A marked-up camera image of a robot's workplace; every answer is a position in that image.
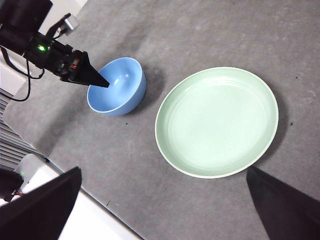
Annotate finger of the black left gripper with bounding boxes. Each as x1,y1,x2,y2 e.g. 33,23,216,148
65,51,110,88

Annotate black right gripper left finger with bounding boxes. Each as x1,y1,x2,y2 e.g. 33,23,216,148
0,166,83,240

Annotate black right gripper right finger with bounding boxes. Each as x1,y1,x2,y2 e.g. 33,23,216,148
246,165,320,240

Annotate blue ribbed bowl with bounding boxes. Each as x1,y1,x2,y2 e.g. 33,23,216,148
86,57,147,117

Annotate green round plate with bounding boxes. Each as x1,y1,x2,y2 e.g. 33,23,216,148
154,66,280,179

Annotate white rounded device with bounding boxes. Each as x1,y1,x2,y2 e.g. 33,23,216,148
14,153,55,198

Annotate grey slatted panel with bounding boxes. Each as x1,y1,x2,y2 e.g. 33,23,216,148
0,87,51,176

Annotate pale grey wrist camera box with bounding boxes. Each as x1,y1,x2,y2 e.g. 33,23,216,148
62,17,80,33

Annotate black cable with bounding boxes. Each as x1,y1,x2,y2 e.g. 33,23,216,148
0,46,46,103

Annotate black device with red wires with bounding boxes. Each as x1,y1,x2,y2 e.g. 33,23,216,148
0,168,25,203

